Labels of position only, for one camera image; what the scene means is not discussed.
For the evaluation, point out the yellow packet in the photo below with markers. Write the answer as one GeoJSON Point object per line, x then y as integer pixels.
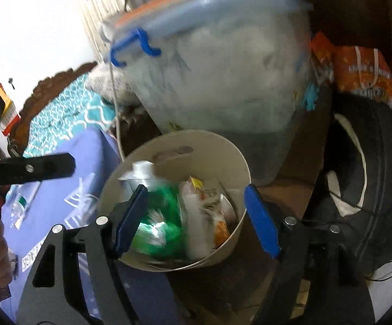
{"type": "Point", "coordinates": [196, 183]}

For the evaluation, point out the white printed packet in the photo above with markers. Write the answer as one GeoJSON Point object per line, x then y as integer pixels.
{"type": "Point", "coordinates": [212, 203]}

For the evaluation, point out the orange wall calendar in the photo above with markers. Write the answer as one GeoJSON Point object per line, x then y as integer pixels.
{"type": "Point", "coordinates": [8, 108]}

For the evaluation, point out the clear plastic bottle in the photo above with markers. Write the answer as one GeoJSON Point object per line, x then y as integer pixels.
{"type": "Point", "coordinates": [18, 206]}

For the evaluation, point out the clear storage box blue lid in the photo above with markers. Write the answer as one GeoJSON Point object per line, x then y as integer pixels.
{"type": "Point", "coordinates": [223, 74]}

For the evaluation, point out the striped curtain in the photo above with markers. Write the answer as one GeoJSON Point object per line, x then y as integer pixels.
{"type": "Point", "coordinates": [97, 6]}

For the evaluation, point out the grey fluffy blanket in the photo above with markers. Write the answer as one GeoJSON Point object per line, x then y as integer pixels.
{"type": "Point", "coordinates": [104, 81]}

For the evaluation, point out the orange packet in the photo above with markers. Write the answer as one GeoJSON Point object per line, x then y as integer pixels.
{"type": "Point", "coordinates": [221, 230]}

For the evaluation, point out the green foil packet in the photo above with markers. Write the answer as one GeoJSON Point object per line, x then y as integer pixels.
{"type": "Point", "coordinates": [162, 206]}

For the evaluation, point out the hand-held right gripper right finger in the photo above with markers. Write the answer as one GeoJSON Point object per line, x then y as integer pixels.
{"type": "Point", "coordinates": [260, 220]}

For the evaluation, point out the orange printed bag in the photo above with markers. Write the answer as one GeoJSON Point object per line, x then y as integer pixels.
{"type": "Point", "coordinates": [358, 71]}

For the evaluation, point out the white round bin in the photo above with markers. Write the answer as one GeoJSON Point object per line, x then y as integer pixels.
{"type": "Point", "coordinates": [209, 149]}

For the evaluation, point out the wall hook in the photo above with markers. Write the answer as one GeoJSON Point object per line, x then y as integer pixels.
{"type": "Point", "coordinates": [11, 83]}

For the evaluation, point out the silver pouch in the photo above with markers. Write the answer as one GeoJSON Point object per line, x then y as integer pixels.
{"type": "Point", "coordinates": [140, 172]}

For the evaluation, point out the black bag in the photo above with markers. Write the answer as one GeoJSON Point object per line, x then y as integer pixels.
{"type": "Point", "coordinates": [385, 176]}

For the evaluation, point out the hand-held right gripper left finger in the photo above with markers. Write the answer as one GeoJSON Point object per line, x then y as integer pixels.
{"type": "Point", "coordinates": [133, 216]}

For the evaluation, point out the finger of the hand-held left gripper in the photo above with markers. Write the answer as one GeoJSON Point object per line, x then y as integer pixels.
{"type": "Point", "coordinates": [30, 169]}

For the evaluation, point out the teal patterned bedsheet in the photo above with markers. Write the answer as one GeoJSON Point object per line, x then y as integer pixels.
{"type": "Point", "coordinates": [64, 115]}

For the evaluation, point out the white plastic wrapper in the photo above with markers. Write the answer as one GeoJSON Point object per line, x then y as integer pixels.
{"type": "Point", "coordinates": [196, 230]}

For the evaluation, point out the carved wooden headboard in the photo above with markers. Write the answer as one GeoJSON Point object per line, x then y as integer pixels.
{"type": "Point", "coordinates": [47, 84]}

